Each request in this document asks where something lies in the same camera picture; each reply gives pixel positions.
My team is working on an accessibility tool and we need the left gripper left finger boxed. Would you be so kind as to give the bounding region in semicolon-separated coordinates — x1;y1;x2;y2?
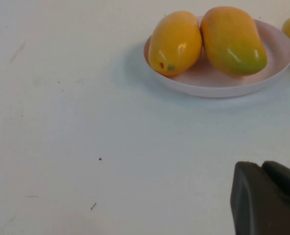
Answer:
230;161;290;235

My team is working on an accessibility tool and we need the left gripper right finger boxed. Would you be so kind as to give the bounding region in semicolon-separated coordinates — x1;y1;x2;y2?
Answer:
262;161;290;211

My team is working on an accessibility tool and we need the orange green-tipped toy mango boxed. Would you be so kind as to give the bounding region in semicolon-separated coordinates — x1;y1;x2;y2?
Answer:
200;6;268;77

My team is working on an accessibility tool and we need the plain yellow toy mango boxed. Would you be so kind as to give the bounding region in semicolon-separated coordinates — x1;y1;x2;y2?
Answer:
148;11;203;76

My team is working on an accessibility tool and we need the pink round plate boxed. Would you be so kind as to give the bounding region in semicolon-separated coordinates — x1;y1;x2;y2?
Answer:
144;16;290;98

